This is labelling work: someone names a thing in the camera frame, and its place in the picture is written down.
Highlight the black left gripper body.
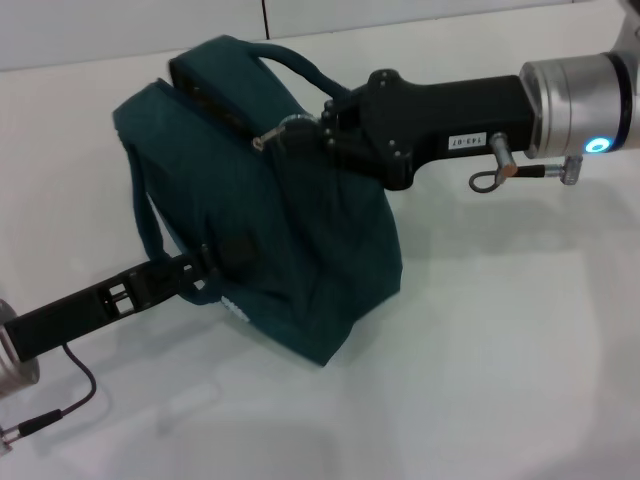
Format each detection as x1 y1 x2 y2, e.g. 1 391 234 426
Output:
4 255 199 362

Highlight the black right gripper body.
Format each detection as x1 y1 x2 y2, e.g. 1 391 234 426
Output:
349 68 539 192

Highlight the teal insulated lunch bag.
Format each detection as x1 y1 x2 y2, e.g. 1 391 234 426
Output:
110 33 405 371

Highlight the metal key ring zipper pull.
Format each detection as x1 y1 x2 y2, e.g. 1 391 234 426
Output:
250 113 321 151

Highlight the left gripper grey cable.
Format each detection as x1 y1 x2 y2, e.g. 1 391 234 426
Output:
0 344 97 454

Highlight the gripper grey cable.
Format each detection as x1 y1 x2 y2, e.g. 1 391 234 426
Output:
468 132 584 195
0 344 97 454

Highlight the right gripper grey cable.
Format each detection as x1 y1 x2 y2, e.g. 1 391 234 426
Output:
468 132 584 195

